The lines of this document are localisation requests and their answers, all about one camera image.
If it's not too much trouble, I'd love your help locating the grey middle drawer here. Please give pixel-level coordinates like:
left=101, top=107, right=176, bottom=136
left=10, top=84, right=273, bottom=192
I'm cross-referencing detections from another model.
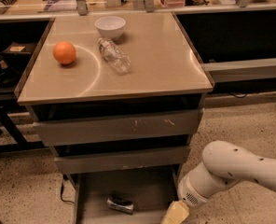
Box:
left=54, top=146, right=189, bottom=174

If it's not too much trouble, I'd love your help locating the white bowl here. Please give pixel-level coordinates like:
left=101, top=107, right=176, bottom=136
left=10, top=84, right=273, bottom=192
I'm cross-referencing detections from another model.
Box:
left=94, top=16, right=126, bottom=39

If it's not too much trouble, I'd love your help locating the black box with label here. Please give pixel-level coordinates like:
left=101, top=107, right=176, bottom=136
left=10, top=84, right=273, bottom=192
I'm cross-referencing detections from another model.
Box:
left=1, top=42, right=36, bottom=62

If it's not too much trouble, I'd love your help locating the silver redbull can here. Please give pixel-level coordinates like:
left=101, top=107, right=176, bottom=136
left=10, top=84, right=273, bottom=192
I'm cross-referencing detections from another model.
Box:
left=106, top=195, right=134, bottom=215

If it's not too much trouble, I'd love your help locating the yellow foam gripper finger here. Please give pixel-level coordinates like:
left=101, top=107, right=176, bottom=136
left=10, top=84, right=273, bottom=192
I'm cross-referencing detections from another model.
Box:
left=160, top=201, right=189, bottom=224

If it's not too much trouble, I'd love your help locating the clear plastic water bottle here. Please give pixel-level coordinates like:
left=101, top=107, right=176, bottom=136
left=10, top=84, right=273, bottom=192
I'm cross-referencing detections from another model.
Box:
left=98, top=37, right=131, bottom=75

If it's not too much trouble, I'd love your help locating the orange fruit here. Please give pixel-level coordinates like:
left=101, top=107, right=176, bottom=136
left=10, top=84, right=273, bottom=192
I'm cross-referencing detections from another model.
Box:
left=53, top=41, right=76, bottom=64

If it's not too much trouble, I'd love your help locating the grey metal rail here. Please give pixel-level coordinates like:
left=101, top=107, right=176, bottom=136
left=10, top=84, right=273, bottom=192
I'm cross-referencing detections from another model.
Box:
left=201, top=58, right=276, bottom=83

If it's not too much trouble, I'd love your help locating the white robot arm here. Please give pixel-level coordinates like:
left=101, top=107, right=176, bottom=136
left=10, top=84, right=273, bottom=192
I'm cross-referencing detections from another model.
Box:
left=160, top=141, right=276, bottom=224

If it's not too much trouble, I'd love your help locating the black cable on floor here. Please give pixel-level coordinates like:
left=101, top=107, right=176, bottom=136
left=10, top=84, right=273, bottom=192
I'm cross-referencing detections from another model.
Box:
left=59, top=175, right=76, bottom=205

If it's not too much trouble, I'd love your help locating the grey bottom drawer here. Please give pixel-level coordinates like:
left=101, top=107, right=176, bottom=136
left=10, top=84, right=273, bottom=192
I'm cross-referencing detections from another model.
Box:
left=73, top=166, right=177, bottom=224

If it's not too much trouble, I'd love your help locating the grey drawer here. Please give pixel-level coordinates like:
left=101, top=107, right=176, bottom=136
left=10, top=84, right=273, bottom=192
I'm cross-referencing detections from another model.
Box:
left=73, top=166, right=177, bottom=224
left=34, top=108, right=204, bottom=147
left=54, top=146, right=189, bottom=174

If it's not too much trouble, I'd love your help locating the grey top drawer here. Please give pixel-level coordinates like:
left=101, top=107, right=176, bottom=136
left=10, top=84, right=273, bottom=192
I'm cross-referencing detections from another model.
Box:
left=34, top=108, right=204, bottom=147

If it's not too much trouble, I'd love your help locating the grey drawer cabinet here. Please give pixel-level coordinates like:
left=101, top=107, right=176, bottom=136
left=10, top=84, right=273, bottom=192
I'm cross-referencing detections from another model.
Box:
left=14, top=10, right=215, bottom=224

